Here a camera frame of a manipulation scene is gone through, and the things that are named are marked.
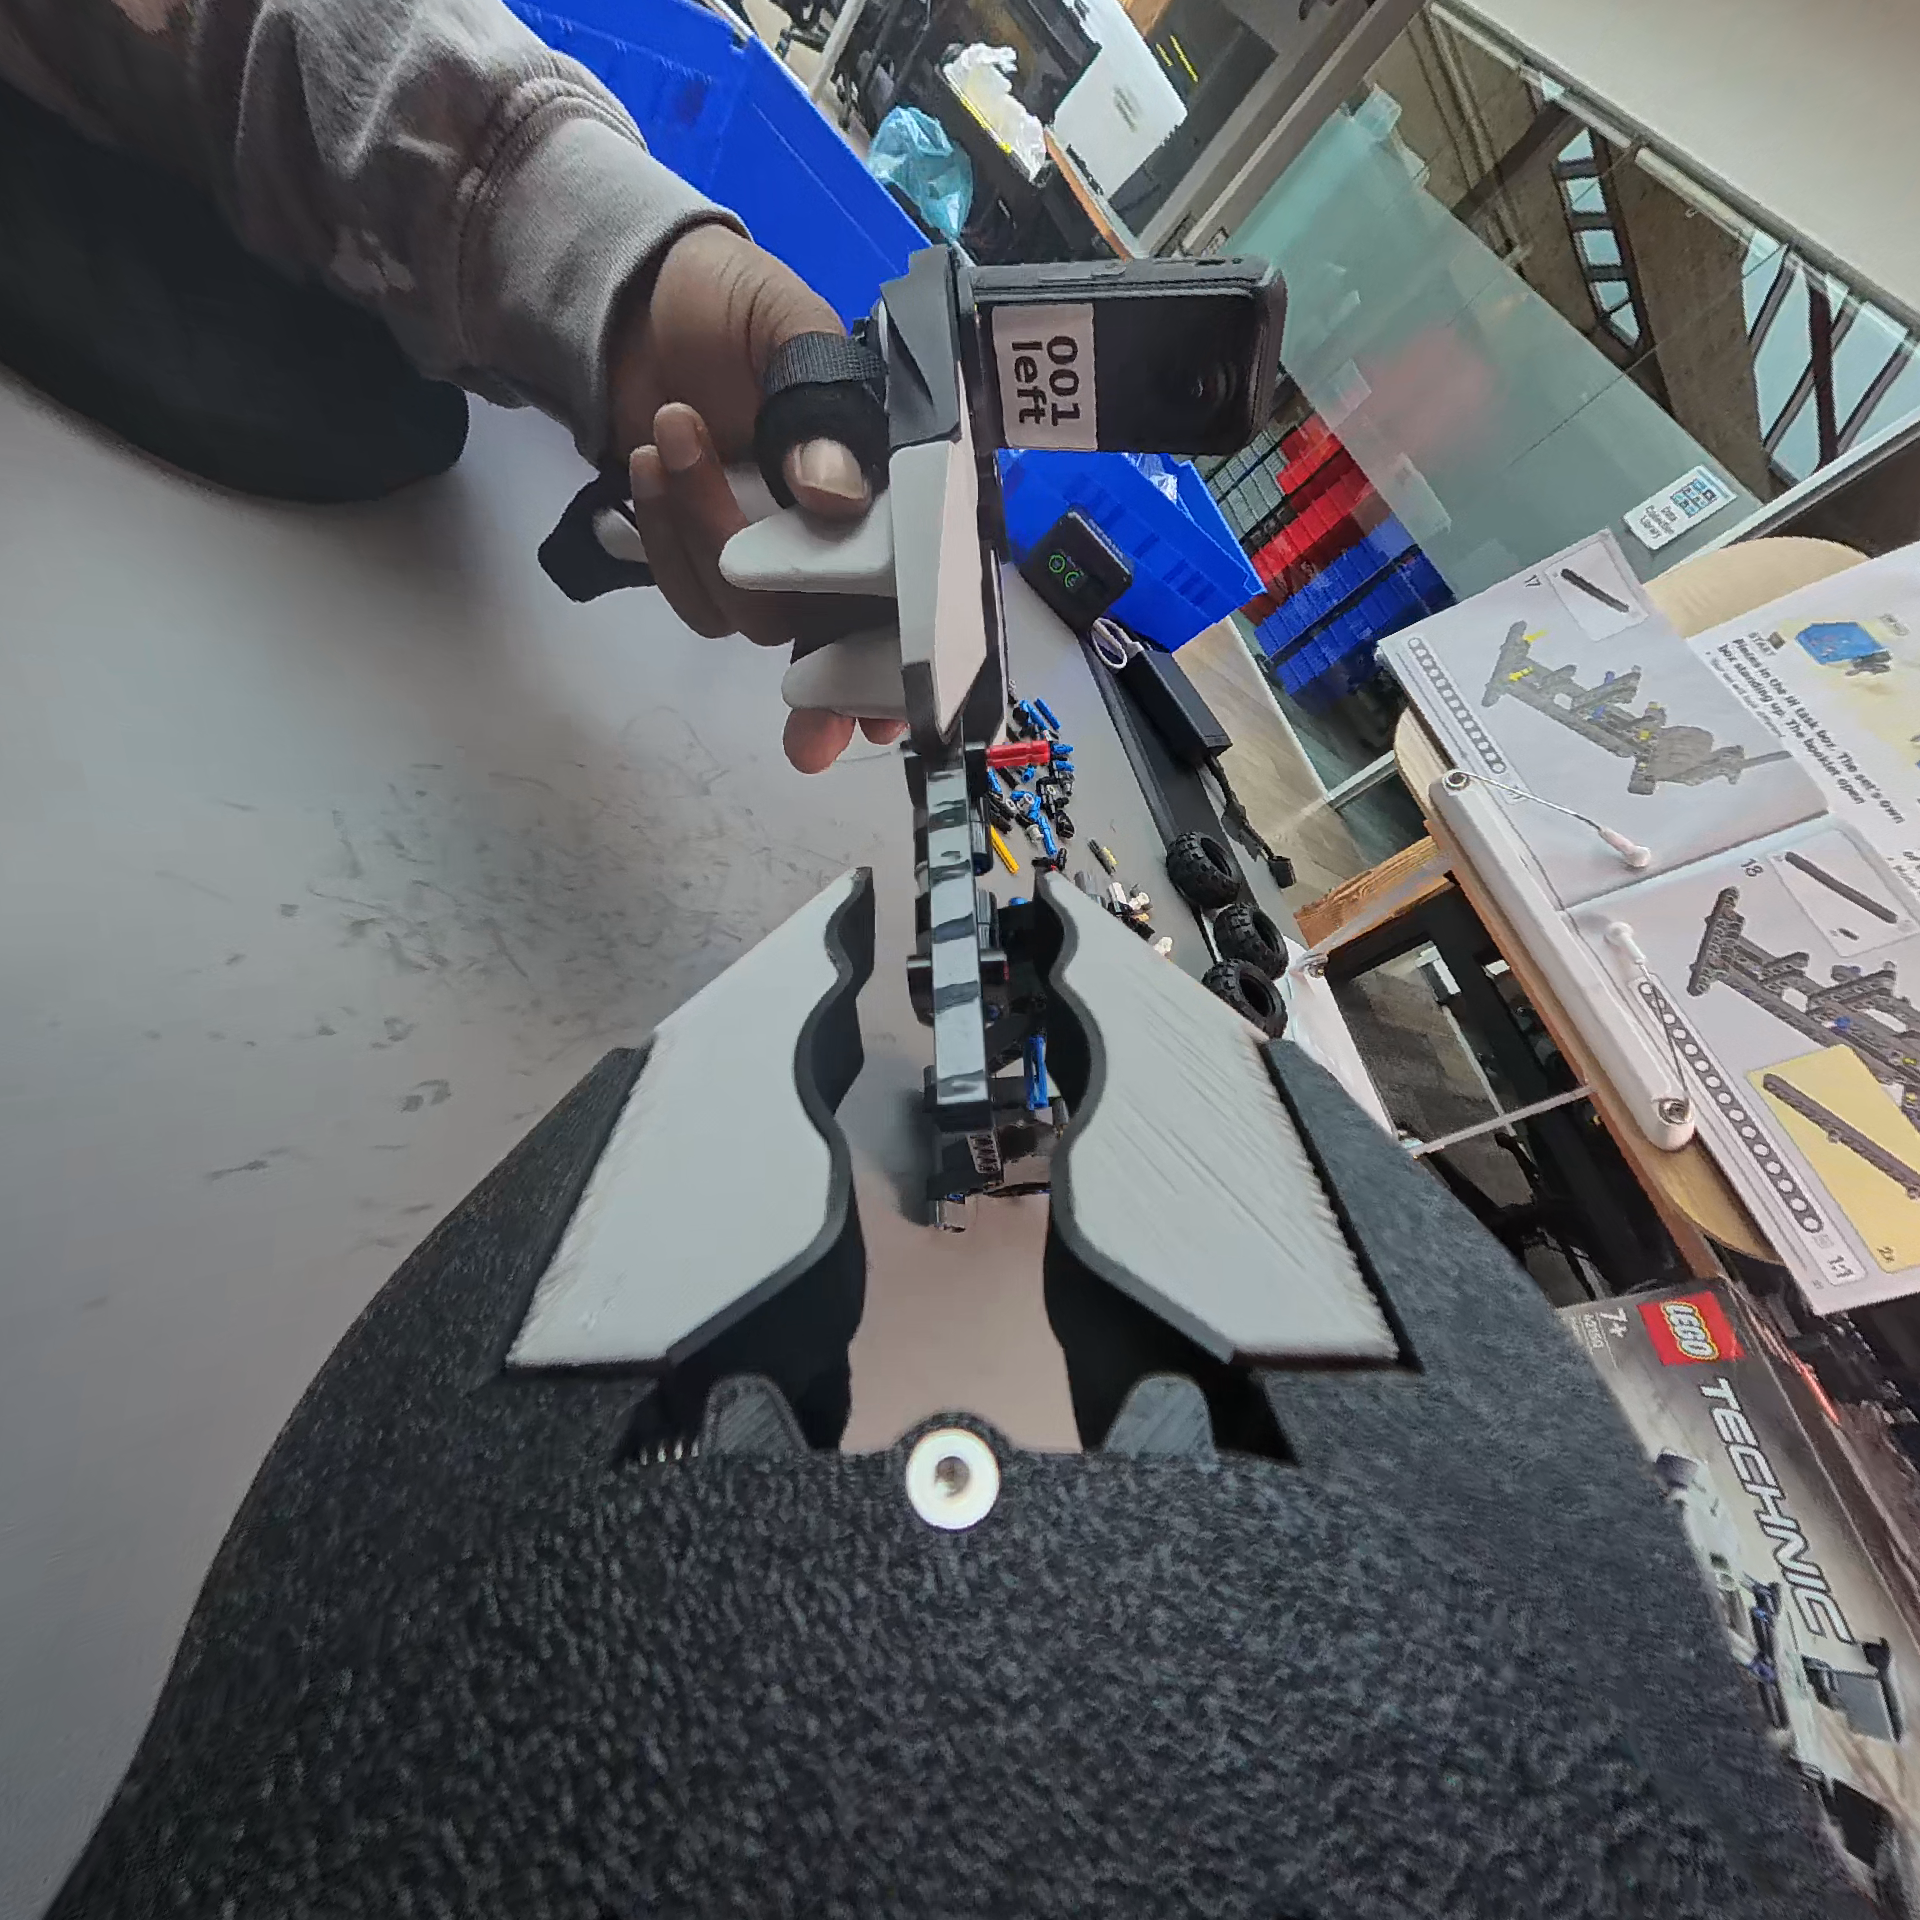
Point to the open instruction booklet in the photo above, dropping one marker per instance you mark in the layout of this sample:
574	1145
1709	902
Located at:
1575	720

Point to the white printer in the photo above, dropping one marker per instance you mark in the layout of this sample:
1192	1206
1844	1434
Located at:
1119	75

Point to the clear plastic bag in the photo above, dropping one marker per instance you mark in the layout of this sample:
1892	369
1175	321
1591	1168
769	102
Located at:
990	89

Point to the black power bank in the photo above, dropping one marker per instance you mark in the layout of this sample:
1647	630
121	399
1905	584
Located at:
1079	568

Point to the black cloth pad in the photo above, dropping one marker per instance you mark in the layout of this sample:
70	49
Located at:
225	406

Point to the yellow toy axle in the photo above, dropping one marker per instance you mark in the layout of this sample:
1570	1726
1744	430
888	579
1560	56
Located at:
1001	854

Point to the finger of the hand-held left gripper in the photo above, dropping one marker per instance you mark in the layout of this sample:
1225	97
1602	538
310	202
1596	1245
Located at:
937	600

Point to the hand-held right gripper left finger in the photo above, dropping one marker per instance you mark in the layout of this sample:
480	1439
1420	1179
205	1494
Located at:
674	1200

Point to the black power adapter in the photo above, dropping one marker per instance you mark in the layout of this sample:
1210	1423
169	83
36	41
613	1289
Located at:
1178	698
1154	840

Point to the pile of red white pieces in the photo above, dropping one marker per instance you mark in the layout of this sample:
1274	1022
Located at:
1126	902

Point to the blue plastic bin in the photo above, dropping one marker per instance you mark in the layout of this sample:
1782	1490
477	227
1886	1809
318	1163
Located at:
1170	525
721	119

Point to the teal plastic bag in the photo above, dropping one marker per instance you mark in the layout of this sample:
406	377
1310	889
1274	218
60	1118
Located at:
922	165

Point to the printed task sheet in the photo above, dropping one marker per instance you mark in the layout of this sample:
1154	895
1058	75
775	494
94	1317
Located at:
1829	690

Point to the toy set box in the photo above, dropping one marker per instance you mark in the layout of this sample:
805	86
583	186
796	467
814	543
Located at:
1770	1501

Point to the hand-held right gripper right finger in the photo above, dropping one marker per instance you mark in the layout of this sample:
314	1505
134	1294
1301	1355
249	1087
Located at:
1214	1200

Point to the partly built toy chassis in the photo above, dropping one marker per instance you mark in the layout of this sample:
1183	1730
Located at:
960	930

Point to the grey desk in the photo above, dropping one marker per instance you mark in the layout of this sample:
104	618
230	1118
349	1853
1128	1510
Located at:
300	902

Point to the person's left hand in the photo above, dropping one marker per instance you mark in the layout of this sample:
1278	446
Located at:
690	376

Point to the black toy tyre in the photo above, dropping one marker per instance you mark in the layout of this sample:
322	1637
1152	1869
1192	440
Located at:
1245	998
1254	937
1205	870

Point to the stack of red blue bins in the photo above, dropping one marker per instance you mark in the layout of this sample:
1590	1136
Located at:
1335	586

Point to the pile of blue black pins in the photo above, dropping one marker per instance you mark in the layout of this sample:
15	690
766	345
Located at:
1037	779

